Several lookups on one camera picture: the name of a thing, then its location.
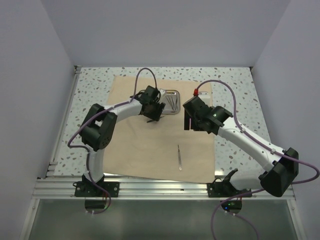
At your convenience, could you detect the beige cloth wrap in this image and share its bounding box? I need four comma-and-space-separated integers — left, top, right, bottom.
101, 75, 216, 183

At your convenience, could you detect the steel scalpel handle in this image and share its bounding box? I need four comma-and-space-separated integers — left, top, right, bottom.
177, 144, 183, 171

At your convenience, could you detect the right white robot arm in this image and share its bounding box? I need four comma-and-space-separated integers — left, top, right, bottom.
183, 96, 299, 197

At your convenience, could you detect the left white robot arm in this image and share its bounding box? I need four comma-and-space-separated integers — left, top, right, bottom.
79, 86, 167, 197

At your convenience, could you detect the steel instrument tray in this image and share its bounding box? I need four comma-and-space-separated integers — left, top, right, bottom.
159, 89, 181, 115

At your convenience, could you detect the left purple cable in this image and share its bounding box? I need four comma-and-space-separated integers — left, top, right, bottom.
67, 67, 158, 215

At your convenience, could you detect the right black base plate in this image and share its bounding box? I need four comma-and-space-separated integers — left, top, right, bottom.
206, 181, 252, 198

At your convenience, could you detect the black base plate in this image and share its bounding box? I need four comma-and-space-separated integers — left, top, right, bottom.
72, 181, 120, 198
206, 181, 252, 198

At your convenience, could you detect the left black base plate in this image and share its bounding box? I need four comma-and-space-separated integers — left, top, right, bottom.
72, 181, 120, 198

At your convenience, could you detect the aluminium rail frame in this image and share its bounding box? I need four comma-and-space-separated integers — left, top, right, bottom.
19, 65, 298, 240

